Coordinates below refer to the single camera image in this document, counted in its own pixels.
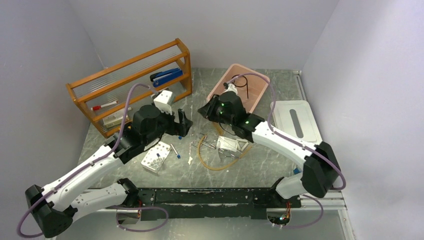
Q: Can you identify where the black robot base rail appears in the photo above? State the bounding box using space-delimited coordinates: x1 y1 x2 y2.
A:
121 187 301 220

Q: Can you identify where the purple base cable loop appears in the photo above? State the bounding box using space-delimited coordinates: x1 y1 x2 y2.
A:
115 205 170 233

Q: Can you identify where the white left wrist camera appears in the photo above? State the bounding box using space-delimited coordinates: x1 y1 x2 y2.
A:
153 90 175 115

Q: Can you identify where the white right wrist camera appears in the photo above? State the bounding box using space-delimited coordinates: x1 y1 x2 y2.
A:
223 82 238 95

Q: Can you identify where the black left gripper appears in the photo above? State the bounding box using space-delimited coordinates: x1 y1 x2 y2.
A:
143 105 193 145

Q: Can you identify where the white test tube rack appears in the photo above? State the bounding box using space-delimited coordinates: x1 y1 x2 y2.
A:
141 141 171 174

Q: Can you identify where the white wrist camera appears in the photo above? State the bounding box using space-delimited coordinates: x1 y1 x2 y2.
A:
153 90 175 115
223 82 238 95

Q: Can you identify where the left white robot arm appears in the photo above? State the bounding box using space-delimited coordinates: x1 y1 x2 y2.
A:
25 104 193 238

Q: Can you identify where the brown bristle tube brush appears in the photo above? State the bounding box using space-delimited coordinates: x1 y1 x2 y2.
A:
212 122 224 136

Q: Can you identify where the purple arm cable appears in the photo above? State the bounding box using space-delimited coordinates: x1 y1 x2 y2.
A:
225 72 347 229
16 82 157 239

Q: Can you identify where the white plastic bin lid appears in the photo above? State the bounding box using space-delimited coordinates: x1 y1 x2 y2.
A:
272 100 323 145

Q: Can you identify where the white clay triangle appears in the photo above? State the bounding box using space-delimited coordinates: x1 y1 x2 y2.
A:
236 138 249 152

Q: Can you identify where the pink plastic bin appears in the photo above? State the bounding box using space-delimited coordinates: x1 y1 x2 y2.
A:
206 63 271 113

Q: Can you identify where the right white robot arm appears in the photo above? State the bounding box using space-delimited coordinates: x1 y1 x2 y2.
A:
198 91 341 207

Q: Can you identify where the yellow rubber tubing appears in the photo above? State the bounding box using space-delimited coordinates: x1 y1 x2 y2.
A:
192 135 252 172

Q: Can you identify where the orange wooden shelf rack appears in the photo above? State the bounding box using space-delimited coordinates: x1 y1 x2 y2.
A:
66 38 193 138

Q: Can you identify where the blue black stapler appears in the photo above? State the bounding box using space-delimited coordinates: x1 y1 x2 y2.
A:
149 67 183 88

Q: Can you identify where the red white marker pen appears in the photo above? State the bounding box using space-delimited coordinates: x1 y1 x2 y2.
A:
90 100 118 111

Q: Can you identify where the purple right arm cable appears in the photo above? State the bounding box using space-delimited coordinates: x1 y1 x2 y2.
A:
225 72 347 229

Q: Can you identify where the white box on shelf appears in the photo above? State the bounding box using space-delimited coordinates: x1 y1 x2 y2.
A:
102 109 125 128

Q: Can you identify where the white wire gauze square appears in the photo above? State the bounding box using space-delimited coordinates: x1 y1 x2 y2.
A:
216 136 240 152

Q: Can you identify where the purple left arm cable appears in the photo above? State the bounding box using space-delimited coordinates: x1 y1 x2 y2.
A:
16 82 157 239

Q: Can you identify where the black wire tripod stand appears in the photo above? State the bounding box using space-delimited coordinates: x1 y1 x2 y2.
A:
230 74 250 100

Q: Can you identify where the test tube blue cap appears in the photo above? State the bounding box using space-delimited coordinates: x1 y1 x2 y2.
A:
169 143 181 159

